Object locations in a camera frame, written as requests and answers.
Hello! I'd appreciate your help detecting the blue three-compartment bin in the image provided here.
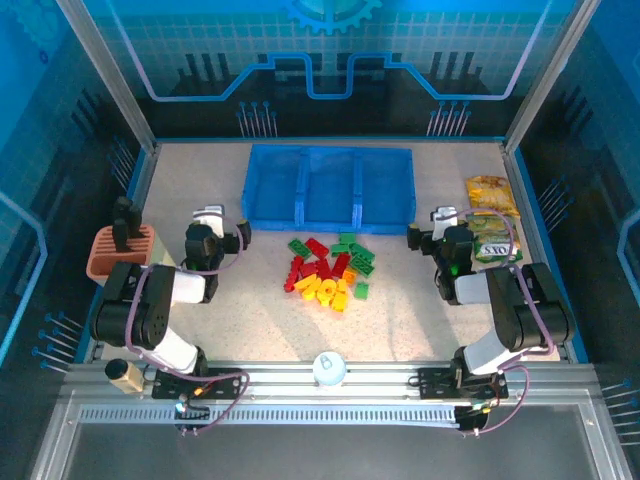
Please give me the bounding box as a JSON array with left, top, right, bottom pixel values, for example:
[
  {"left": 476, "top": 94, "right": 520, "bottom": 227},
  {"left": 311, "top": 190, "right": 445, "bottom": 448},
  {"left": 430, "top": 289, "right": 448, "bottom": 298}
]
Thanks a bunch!
[{"left": 241, "top": 143, "right": 419, "bottom": 236}]

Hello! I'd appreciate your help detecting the yellow lego brick with holes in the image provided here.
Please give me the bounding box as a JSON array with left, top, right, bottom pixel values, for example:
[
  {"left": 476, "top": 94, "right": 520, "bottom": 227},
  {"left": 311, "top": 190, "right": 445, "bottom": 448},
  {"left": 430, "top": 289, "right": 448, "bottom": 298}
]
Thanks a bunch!
[{"left": 317, "top": 279, "right": 341, "bottom": 306}]

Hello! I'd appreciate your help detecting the green snack bag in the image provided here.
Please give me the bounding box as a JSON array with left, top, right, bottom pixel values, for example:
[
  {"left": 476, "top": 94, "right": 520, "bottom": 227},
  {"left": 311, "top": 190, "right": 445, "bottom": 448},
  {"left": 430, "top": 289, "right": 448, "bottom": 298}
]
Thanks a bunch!
[{"left": 467, "top": 212, "right": 524, "bottom": 265}]

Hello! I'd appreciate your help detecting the yellow snack bag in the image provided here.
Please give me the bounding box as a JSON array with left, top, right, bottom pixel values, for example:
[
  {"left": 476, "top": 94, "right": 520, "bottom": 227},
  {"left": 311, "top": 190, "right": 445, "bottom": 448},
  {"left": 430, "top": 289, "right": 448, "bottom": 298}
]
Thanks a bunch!
[{"left": 465, "top": 174, "right": 520, "bottom": 217}]

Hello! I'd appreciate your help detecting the pink cream knife block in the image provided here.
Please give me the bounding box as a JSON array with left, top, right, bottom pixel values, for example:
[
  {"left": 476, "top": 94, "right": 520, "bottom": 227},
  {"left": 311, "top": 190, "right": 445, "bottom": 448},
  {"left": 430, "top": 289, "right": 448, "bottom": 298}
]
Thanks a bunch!
[{"left": 86, "top": 224, "right": 177, "bottom": 291}]

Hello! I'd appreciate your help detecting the beige cylinder with black cap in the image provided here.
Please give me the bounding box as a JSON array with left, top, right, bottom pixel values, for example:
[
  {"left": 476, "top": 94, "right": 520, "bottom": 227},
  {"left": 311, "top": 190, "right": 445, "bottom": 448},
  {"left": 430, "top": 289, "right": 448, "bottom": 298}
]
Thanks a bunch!
[{"left": 104, "top": 358, "right": 146, "bottom": 396}]

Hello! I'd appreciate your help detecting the white round dome knob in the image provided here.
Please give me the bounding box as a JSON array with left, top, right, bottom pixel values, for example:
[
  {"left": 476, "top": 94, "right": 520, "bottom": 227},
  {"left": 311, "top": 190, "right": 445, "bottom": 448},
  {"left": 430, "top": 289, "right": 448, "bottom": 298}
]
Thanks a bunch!
[{"left": 312, "top": 351, "right": 348, "bottom": 387}]

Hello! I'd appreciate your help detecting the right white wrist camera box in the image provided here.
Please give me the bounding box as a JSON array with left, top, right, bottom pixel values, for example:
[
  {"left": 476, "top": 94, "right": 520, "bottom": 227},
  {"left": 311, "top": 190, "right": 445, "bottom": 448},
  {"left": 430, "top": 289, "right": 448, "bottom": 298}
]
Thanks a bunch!
[{"left": 432, "top": 206, "right": 459, "bottom": 240}]

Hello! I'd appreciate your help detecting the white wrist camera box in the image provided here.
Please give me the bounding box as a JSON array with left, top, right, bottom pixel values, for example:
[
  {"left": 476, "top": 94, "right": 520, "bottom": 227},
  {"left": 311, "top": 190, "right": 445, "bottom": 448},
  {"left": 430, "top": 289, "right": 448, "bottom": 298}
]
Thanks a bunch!
[
  {"left": 432, "top": 206, "right": 459, "bottom": 240},
  {"left": 192, "top": 204, "right": 226, "bottom": 239}
]

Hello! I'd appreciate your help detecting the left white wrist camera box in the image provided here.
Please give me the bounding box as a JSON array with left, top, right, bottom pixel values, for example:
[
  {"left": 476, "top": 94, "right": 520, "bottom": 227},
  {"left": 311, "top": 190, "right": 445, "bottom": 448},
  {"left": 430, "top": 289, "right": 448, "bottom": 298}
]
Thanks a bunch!
[{"left": 192, "top": 204, "right": 226, "bottom": 239}]

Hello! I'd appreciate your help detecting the aluminium side rail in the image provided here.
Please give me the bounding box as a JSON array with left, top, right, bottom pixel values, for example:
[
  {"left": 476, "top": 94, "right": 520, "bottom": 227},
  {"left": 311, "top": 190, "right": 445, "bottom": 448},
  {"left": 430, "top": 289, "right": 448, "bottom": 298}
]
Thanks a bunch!
[
  {"left": 82, "top": 142, "right": 162, "bottom": 364},
  {"left": 501, "top": 142, "right": 576, "bottom": 364}
]

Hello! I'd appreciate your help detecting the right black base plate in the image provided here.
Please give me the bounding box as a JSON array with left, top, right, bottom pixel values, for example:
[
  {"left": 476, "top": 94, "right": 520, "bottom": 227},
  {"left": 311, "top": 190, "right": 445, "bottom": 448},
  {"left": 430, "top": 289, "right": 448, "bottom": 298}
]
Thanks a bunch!
[{"left": 417, "top": 367, "right": 510, "bottom": 400}]

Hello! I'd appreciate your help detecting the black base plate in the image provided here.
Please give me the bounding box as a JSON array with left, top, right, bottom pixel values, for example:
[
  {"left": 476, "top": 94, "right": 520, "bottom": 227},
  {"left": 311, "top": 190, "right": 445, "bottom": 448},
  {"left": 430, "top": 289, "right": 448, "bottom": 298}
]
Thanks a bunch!
[
  {"left": 152, "top": 368, "right": 245, "bottom": 400},
  {"left": 417, "top": 367, "right": 510, "bottom": 400}
]

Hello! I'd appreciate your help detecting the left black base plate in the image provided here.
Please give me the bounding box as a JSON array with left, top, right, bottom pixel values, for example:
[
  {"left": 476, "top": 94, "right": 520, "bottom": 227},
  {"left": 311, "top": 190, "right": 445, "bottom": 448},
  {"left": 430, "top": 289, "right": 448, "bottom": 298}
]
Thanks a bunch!
[{"left": 152, "top": 368, "right": 245, "bottom": 400}]

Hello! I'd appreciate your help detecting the aluminium cross rail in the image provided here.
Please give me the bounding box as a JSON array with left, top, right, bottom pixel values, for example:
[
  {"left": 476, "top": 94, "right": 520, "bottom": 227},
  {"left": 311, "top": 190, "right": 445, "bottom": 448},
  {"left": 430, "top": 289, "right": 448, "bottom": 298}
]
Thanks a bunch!
[{"left": 64, "top": 360, "right": 599, "bottom": 404}]

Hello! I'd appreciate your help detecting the black connector bracket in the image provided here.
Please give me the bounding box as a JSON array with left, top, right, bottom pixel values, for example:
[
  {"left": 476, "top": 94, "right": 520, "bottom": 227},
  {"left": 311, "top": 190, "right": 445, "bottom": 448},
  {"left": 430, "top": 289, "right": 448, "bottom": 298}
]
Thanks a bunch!
[
  {"left": 173, "top": 403, "right": 211, "bottom": 437},
  {"left": 455, "top": 404, "right": 494, "bottom": 437}
]

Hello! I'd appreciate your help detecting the slotted grey cable duct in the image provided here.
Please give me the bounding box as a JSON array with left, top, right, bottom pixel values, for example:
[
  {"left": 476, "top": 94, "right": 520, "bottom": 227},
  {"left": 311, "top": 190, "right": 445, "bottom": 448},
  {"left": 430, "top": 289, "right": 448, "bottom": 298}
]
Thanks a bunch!
[{"left": 78, "top": 404, "right": 460, "bottom": 427}]

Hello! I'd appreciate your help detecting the aluminium upright post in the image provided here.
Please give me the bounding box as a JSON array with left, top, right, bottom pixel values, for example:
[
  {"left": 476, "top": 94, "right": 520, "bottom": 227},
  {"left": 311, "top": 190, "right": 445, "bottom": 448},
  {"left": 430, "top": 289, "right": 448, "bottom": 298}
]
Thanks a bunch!
[
  {"left": 54, "top": 0, "right": 160, "bottom": 154},
  {"left": 503, "top": 0, "right": 602, "bottom": 154}
]

